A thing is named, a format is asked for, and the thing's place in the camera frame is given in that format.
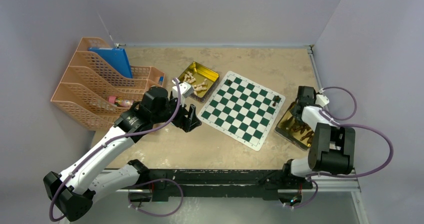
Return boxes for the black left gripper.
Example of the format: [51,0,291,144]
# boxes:
[151,92,201,131]

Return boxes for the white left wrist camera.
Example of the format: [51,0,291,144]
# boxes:
[171,78,194,102]

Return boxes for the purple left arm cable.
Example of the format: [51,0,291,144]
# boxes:
[48,77,185,222]

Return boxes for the blue folder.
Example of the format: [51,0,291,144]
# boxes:
[88,47,133,78]

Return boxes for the orange plastic file rack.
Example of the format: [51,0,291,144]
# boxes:
[51,37,165,131]

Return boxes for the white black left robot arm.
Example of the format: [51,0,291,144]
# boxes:
[43,82,201,222]

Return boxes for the pink bottle in rack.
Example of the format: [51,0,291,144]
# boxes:
[107,96,134,108]

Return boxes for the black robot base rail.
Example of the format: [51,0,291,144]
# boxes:
[127,168,313,202]

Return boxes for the green white chess board mat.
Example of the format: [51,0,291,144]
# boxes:
[198,71,286,151]

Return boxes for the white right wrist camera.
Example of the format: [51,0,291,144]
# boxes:
[315,93,330,108]

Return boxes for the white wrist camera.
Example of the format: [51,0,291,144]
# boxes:
[171,78,194,102]
[315,93,330,108]

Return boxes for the gold tin with light pieces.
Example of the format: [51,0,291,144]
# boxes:
[178,61,220,103]

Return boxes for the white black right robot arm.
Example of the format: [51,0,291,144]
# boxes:
[275,86,356,188]

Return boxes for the gold tin with dark pieces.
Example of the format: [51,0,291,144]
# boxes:
[274,102,314,150]

